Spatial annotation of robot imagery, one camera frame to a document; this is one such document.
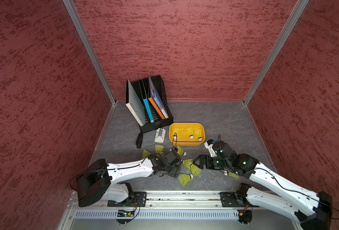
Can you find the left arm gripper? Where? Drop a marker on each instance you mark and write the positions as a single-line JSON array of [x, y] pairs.
[[175, 171]]

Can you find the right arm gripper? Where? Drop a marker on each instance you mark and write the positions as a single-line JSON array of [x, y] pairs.
[[206, 157]]

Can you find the green shuttlecock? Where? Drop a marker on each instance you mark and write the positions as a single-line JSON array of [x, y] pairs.
[[145, 154], [189, 132], [187, 163], [185, 178], [181, 151], [198, 133], [195, 170], [159, 149], [176, 131]]

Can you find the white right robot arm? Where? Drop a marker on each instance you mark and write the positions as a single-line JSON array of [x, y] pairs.
[[311, 210]]

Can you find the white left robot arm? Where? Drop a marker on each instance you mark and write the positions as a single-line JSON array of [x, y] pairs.
[[102, 180]]

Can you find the yellow plastic storage box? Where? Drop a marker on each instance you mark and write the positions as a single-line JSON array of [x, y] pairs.
[[183, 139]]

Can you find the green shuttlecock eleventh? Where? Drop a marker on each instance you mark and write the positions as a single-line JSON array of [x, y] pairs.
[[234, 175]]

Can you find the small black device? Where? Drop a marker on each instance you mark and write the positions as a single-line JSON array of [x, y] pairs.
[[139, 140]]

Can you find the teal book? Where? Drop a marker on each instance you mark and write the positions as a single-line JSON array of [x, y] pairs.
[[148, 109]]

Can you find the orange blue book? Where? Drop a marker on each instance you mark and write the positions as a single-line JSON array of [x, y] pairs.
[[156, 101]]

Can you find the white grey book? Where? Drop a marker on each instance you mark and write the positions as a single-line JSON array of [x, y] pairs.
[[133, 103]]

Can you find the black mesh file organizer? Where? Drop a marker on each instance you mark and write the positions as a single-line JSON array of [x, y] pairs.
[[142, 89]]

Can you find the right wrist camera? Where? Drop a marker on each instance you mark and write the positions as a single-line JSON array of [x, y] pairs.
[[218, 149]]

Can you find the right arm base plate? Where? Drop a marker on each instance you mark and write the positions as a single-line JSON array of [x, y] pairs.
[[234, 200]]

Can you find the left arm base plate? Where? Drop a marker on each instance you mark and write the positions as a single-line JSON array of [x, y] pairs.
[[132, 200]]

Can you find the left aluminium corner post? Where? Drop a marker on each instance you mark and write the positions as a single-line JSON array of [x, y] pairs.
[[70, 7]]

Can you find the aluminium corner post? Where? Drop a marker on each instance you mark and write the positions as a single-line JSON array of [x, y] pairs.
[[283, 36], [70, 7]]

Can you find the right aluminium corner post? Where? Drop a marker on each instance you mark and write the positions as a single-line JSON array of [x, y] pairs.
[[283, 36]]

